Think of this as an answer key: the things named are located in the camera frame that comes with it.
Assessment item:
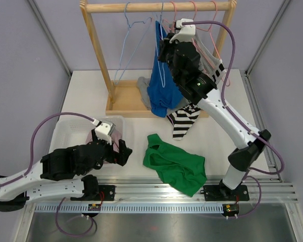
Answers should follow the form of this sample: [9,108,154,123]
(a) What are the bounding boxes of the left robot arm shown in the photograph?
[0,137,132,212]

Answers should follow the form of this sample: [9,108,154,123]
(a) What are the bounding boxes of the green tank top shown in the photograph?
[143,134,207,197]

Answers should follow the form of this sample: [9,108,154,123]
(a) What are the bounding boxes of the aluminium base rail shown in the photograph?
[25,175,298,205]

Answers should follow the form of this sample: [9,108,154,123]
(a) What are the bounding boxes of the light blue wire hanger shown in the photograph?
[115,2,152,86]

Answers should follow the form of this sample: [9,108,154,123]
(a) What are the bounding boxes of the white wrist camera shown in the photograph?
[92,119,116,145]
[169,18,196,44]

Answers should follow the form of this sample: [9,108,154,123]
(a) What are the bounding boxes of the blue tank top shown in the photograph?
[147,21,183,117]

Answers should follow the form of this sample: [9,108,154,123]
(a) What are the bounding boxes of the mauve tank top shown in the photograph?
[85,130,122,170]

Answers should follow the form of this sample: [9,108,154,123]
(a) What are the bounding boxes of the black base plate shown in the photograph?
[200,185,250,202]
[70,185,116,202]

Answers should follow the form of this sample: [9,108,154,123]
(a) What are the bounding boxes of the white slotted cable duct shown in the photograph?
[35,203,223,214]

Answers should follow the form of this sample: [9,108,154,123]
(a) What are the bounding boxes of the wooden clothes rack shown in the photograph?
[79,1,237,118]

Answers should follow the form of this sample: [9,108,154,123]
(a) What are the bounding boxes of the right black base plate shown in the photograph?
[200,185,250,202]

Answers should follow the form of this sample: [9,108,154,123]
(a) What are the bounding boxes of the black white striped tank top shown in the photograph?
[166,57,226,140]

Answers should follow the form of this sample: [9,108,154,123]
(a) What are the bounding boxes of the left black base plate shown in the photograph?
[70,185,116,202]

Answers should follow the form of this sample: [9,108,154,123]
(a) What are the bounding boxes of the purple cable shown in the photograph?
[183,20,285,217]
[0,112,96,192]

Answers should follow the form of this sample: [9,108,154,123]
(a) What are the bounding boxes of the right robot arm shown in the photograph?
[158,37,271,200]

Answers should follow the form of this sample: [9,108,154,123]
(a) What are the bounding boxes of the pink hanger under striped top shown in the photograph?
[191,0,230,88]

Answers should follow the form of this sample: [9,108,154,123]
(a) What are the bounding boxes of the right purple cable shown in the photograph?
[183,20,285,217]

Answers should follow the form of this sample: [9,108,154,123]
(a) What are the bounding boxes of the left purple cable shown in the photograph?
[0,112,96,192]

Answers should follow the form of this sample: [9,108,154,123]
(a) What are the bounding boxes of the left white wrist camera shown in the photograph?
[92,119,116,145]

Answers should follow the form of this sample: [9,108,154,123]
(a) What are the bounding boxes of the pink hanger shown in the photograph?
[160,1,178,33]
[191,0,230,88]
[175,1,212,66]

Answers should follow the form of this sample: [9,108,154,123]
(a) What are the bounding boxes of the grey tank top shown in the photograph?
[137,24,222,111]

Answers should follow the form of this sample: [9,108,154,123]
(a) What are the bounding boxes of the white plastic basket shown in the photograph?
[49,116,125,166]

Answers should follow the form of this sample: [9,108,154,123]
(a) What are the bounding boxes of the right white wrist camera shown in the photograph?
[169,18,196,44]

